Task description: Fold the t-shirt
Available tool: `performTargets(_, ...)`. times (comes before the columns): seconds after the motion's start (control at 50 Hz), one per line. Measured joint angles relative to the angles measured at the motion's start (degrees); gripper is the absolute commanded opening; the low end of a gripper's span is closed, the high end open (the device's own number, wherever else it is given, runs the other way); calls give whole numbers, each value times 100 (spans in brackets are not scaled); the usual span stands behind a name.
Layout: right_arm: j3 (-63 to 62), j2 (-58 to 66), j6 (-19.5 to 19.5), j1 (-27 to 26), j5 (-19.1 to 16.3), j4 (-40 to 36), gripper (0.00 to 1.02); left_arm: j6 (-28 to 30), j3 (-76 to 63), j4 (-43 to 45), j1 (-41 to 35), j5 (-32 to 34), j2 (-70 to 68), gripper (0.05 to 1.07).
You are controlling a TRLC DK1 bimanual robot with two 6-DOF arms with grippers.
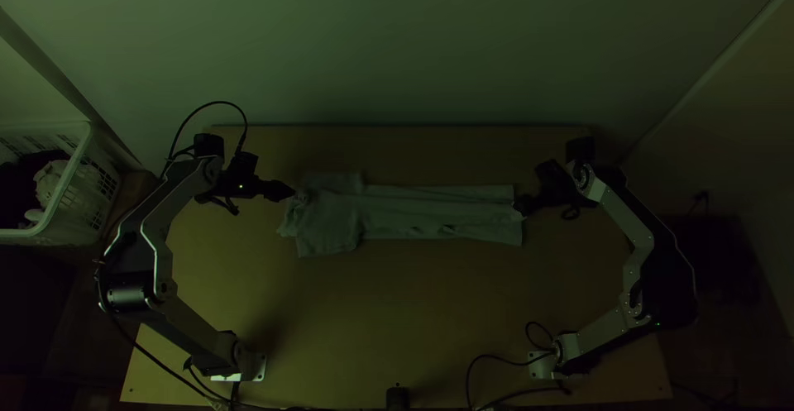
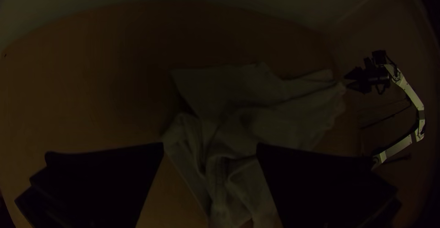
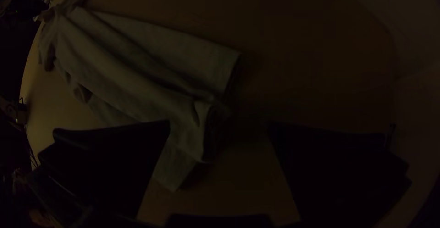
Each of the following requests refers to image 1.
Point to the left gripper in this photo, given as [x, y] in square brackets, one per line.
[243, 175]

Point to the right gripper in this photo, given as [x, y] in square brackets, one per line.
[554, 183]

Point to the grey t-shirt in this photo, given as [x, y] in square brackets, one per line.
[397, 215]

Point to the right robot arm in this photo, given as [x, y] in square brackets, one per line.
[645, 256]

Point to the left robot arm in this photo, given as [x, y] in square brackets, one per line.
[139, 246]

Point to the white laundry basket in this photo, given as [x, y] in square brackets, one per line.
[74, 194]

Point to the heap of clothes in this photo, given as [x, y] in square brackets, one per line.
[37, 184]

